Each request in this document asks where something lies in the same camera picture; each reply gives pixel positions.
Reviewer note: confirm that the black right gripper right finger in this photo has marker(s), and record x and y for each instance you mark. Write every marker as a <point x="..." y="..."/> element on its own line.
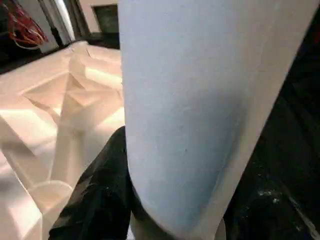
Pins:
<point x="275" y="215"/>

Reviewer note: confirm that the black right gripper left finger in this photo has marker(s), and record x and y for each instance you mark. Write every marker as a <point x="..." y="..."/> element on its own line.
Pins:
<point x="100" y="200"/>

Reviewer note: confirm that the white plastic table top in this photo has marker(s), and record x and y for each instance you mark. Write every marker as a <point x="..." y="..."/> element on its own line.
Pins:
<point x="60" y="125"/>

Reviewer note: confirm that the white plastic table leg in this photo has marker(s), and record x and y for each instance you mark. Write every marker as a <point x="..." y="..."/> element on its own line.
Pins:
<point x="200" y="100"/>

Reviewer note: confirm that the black plastic table mat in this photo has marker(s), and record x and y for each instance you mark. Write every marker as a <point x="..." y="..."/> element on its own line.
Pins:
<point x="300" y="90"/>

